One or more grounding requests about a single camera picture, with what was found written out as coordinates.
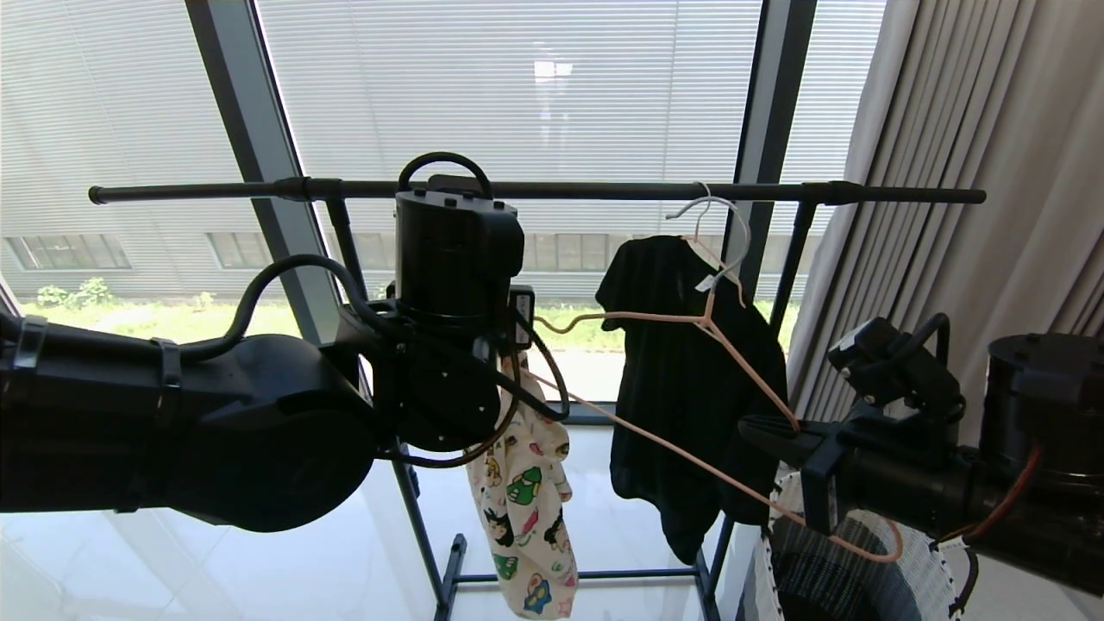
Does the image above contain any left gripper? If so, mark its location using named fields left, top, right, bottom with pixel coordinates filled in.
left=505, top=285, right=537, bottom=356

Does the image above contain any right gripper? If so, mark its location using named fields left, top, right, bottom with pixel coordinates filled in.
left=798, top=404, right=980, bottom=537

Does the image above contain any pink clothes hanger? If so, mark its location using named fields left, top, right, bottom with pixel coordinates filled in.
left=505, top=197, right=905, bottom=563
left=686, top=183, right=747, bottom=307

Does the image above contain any black garment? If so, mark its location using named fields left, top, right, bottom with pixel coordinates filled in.
left=595, top=235, right=790, bottom=566

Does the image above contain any cream printed garment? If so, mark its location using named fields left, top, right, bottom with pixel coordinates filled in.
left=464, top=349, right=580, bottom=620

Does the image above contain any white laundry basket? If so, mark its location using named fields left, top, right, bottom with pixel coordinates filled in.
left=752, top=466, right=980, bottom=621

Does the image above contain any black clothes rack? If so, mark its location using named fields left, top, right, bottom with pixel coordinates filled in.
left=88, top=177, right=987, bottom=621

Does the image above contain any window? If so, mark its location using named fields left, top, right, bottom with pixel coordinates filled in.
left=0, top=0, right=889, bottom=428

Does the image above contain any beige curtain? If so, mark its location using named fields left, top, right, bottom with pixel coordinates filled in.
left=783, top=0, right=1104, bottom=471

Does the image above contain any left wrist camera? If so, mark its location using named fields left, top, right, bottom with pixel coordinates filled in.
left=425, top=174, right=491, bottom=199

